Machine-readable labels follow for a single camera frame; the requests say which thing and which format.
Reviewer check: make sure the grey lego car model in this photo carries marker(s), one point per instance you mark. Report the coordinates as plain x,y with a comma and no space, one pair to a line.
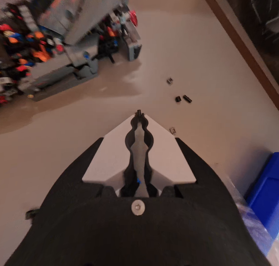
72,10

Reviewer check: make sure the blue plastic bin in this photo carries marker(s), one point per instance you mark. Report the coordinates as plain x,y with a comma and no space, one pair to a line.
266,194

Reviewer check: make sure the black lego pin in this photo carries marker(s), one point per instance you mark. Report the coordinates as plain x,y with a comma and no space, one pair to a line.
139,112
187,98

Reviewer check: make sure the small black lego connector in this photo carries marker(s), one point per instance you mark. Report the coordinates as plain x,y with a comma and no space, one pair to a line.
178,99

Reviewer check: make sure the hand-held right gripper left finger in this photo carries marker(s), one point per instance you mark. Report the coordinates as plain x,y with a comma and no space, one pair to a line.
109,161

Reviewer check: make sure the clear plastic bag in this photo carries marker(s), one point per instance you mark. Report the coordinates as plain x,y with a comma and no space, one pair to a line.
257,233

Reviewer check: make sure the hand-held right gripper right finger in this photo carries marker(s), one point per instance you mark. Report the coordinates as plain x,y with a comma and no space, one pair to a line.
170,161

